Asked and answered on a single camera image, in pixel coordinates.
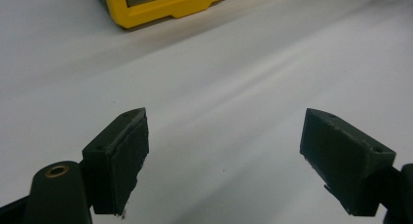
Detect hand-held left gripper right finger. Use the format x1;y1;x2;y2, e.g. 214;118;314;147
299;107;397;217

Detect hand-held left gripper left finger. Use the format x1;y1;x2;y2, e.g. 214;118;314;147
81;107;150;216

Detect yellow black organizer case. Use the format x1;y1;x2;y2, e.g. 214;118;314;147
92;0;248;29

